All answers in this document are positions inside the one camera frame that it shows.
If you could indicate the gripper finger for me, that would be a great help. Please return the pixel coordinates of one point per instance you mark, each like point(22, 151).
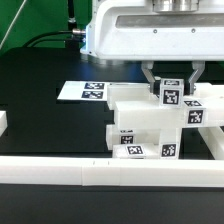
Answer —
point(154, 83)
point(198, 69)

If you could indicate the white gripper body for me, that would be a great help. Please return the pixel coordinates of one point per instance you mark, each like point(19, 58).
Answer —
point(156, 30)

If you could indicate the white chair back frame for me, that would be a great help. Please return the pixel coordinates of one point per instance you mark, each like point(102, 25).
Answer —
point(136, 108)

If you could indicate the white chair seat part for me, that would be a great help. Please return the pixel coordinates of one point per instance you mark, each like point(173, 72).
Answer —
point(162, 144)

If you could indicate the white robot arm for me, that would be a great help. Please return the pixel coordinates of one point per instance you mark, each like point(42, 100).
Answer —
point(157, 30)

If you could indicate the white right fence bar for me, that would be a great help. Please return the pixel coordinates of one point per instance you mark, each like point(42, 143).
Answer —
point(214, 139)

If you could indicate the white fence bar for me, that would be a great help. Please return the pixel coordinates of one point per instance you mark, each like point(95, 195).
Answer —
point(3, 122)
point(214, 139)
point(111, 172)

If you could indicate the white left fence bar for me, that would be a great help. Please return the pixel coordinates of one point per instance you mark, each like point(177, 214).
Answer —
point(3, 122)

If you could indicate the white front fence bar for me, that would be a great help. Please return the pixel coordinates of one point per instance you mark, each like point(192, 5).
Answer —
point(111, 172)

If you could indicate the black vertical post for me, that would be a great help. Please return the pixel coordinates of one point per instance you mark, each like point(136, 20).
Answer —
point(71, 12)

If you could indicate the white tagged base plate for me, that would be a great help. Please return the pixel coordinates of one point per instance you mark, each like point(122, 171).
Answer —
point(84, 90)

